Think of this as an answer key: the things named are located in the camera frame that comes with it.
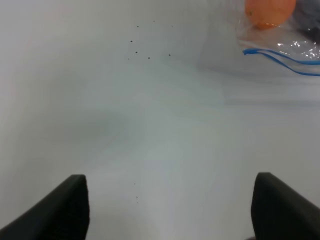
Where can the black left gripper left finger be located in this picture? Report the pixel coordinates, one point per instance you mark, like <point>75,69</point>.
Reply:
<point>64,214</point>

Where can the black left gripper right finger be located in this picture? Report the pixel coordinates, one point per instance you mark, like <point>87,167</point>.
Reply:
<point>278,212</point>

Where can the clear zip file bag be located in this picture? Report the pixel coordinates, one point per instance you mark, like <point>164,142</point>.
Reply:
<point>283,45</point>

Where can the purple eggplant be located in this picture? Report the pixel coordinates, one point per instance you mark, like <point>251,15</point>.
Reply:
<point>306,16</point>

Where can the orange fruit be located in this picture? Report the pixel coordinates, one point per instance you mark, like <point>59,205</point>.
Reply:
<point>267,14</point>

